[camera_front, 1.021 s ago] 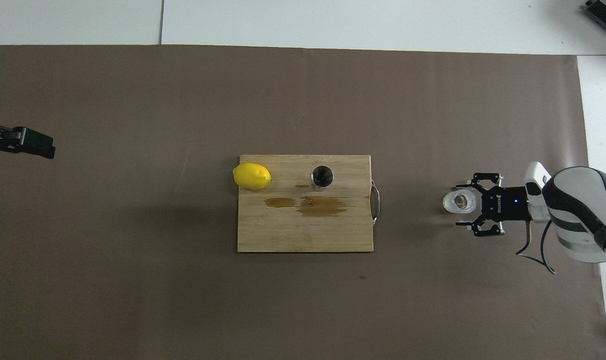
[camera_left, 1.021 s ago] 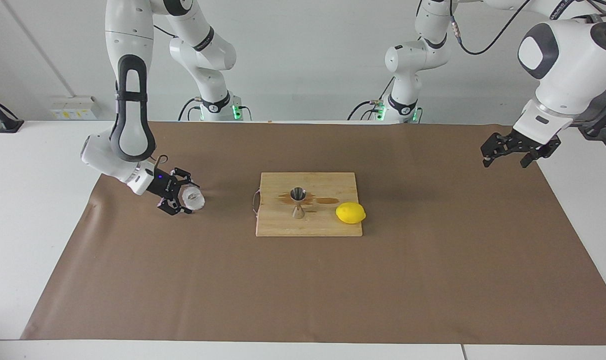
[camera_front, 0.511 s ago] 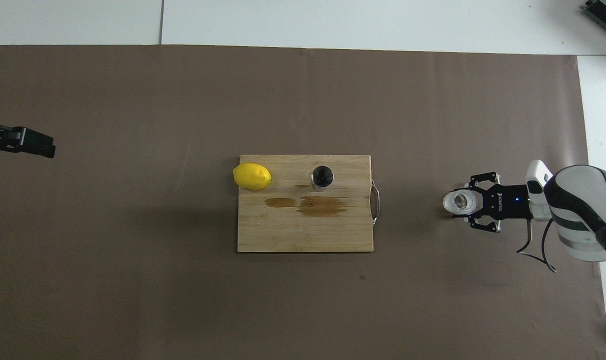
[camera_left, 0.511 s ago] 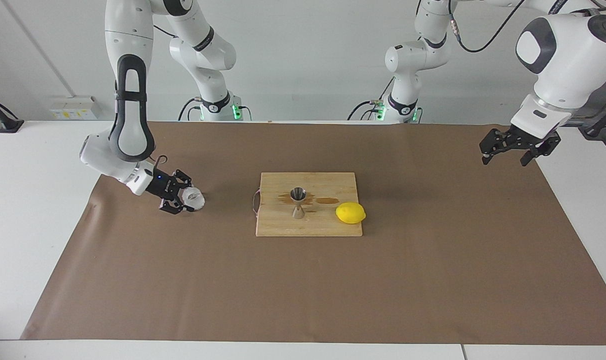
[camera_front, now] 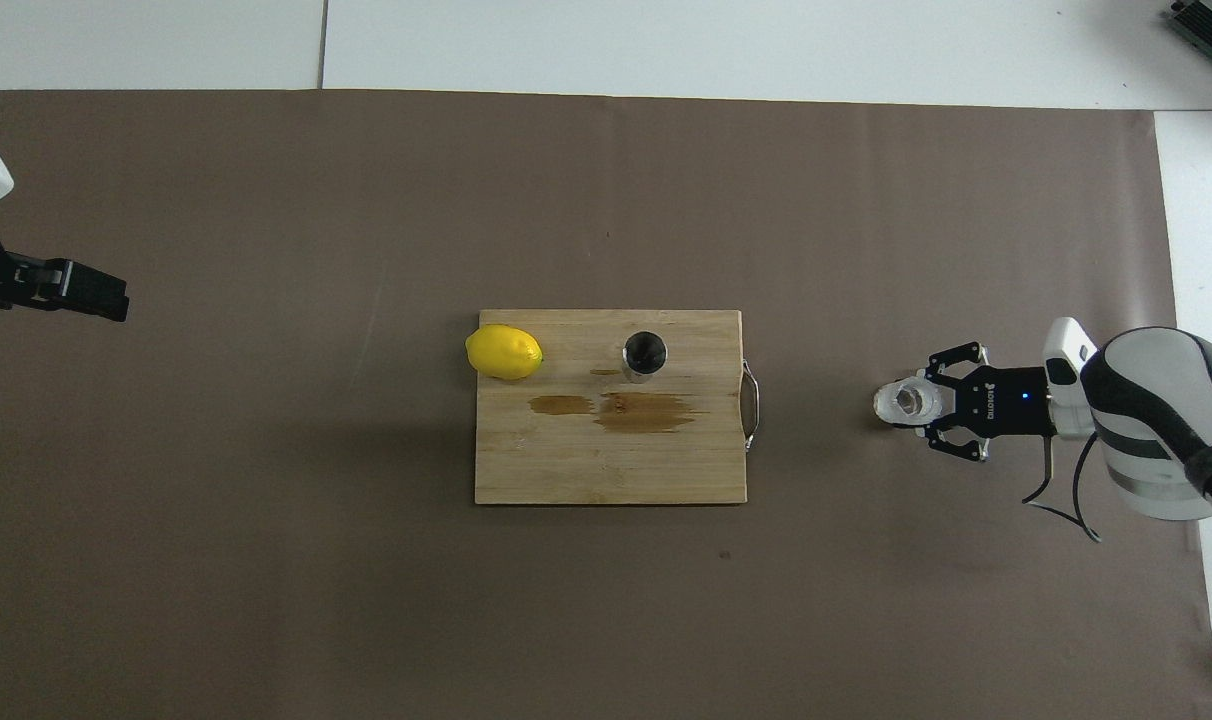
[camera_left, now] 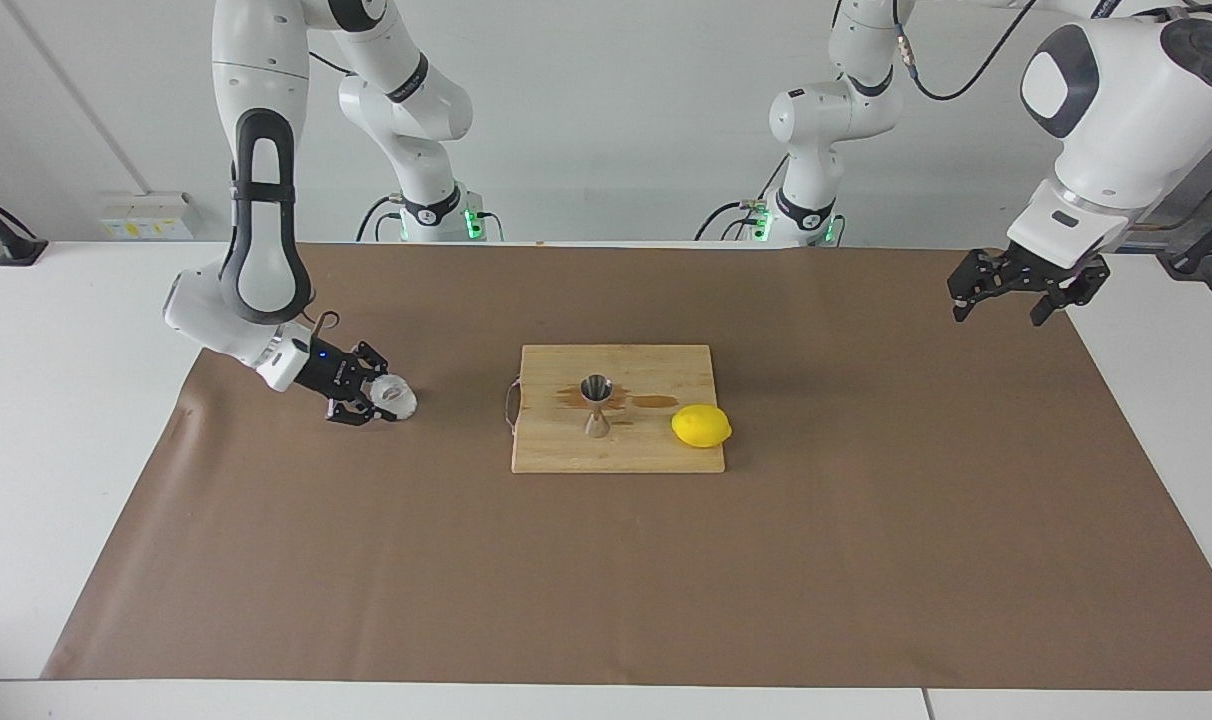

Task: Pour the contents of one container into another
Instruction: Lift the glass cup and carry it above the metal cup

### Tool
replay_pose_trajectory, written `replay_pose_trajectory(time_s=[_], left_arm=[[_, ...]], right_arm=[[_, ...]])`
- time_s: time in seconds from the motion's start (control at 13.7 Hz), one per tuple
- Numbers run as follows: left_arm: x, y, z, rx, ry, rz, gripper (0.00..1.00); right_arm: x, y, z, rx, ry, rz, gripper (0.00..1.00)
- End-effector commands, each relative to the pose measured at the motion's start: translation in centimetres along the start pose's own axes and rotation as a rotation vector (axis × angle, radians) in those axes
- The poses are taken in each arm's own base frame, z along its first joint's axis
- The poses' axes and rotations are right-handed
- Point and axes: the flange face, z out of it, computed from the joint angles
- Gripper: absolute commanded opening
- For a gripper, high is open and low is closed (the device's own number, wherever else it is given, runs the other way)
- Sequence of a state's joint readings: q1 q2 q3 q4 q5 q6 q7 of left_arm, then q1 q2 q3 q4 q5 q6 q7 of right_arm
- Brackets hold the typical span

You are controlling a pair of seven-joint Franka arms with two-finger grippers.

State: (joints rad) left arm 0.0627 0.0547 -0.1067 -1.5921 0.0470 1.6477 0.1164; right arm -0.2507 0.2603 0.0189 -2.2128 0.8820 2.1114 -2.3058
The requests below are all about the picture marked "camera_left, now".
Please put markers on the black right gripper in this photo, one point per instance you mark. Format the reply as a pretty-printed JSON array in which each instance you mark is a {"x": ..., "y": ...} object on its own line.
[{"x": 331, "y": 372}]

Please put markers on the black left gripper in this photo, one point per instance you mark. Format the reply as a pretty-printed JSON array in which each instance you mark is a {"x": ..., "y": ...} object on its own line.
[{"x": 1031, "y": 275}]

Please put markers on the clear textured glass cup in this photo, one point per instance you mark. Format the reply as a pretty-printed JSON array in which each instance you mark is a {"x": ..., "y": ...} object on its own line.
[{"x": 400, "y": 395}]

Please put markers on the steel double jigger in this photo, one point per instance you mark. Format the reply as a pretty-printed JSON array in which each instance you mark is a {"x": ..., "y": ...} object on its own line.
[{"x": 596, "y": 425}]

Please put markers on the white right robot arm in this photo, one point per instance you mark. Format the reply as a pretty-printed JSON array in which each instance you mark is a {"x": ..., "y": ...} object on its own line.
[{"x": 261, "y": 200}]

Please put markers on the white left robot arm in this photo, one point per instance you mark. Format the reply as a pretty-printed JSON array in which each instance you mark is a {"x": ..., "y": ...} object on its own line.
[{"x": 1116, "y": 100}]

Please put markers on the wooden cutting board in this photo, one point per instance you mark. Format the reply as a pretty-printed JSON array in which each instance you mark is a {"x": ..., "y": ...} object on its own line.
[{"x": 616, "y": 455}]

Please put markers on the brown paper table mat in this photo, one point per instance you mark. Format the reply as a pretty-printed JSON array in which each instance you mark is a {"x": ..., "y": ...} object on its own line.
[{"x": 606, "y": 580}]

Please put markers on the yellow lemon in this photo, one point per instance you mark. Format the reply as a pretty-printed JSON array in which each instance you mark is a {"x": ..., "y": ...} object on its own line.
[{"x": 701, "y": 426}]

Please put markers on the black camera stand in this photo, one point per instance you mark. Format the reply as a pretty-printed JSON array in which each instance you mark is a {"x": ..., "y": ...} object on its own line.
[
  {"x": 6, "y": 242},
  {"x": 1201, "y": 252}
]

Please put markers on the white wall socket box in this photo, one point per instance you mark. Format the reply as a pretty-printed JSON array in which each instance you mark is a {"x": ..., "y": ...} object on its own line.
[{"x": 146, "y": 218}]

